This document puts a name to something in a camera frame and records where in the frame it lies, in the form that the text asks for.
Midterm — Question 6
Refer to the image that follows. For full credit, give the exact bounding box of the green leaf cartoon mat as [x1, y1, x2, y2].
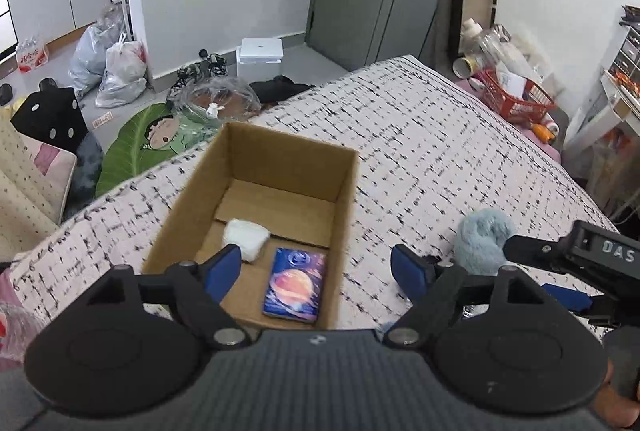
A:
[95, 104, 223, 199]

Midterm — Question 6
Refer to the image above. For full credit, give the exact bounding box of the white red-print plastic bag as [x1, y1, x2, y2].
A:
[102, 40, 148, 84]

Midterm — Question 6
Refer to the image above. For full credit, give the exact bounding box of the white drawer unit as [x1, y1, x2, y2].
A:
[565, 4, 640, 212]

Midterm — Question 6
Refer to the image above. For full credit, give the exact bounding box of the cream dotted folded mattress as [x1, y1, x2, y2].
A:
[0, 108, 66, 262]

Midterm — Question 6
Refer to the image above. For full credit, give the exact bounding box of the white cloth bundle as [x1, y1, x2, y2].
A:
[221, 218, 271, 263]

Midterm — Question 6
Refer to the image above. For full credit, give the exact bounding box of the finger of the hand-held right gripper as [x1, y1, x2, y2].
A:
[542, 283, 601, 312]
[501, 235, 576, 270]

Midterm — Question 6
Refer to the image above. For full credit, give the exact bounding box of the crinkled clear wrapper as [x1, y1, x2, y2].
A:
[0, 268, 48, 372]

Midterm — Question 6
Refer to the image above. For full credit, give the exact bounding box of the grey-blue plastic bag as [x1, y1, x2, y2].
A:
[67, 24, 113, 94]

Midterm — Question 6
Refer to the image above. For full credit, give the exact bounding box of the silvery plastic bag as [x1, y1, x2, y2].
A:
[95, 76, 148, 108]

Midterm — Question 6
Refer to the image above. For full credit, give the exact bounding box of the pink print cushion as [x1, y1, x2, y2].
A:
[20, 134, 78, 232]

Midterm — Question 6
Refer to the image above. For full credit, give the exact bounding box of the brown cardboard box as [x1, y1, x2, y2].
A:
[141, 121, 361, 332]

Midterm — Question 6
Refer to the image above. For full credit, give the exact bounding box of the pack of water bottles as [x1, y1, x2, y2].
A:
[15, 34, 50, 74]

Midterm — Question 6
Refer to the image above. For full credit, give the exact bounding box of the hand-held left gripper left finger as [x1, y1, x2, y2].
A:
[85, 243, 253, 349]

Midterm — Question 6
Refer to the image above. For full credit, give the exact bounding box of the black clothing heap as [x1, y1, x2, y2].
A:
[248, 75, 316, 107]

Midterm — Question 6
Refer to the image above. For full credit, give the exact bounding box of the clear crumpled plastic bag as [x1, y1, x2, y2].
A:
[97, 4, 128, 42]

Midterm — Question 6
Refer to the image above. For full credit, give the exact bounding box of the black strappy sandal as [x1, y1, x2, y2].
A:
[167, 66, 202, 100]
[199, 48, 229, 78]

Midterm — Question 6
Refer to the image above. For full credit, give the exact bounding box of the clear plastic bottle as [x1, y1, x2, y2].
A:
[477, 25, 516, 62]

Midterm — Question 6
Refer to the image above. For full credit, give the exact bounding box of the large clear plastic bag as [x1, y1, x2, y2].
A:
[167, 76, 262, 132]

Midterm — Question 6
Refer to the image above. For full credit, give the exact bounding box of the dark grey fluffy cushion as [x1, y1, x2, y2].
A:
[62, 131, 104, 217]

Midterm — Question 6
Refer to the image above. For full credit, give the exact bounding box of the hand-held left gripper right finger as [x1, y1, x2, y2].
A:
[385, 243, 551, 348]

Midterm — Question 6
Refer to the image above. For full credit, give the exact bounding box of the white foam box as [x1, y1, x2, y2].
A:
[236, 38, 283, 79]

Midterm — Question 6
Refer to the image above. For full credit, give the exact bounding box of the black polka dot cushion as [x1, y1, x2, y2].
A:
[10, 86, 90, 152]

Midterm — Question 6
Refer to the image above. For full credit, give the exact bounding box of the light blue plush toy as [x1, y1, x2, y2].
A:
[452, 208, 519, 274]

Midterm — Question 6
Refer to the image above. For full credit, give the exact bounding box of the red plastic basket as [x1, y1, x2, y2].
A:
[480, 67, 557, 124]

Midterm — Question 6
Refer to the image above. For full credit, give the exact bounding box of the person's right hand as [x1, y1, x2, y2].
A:
[589, 359, 640, 431]

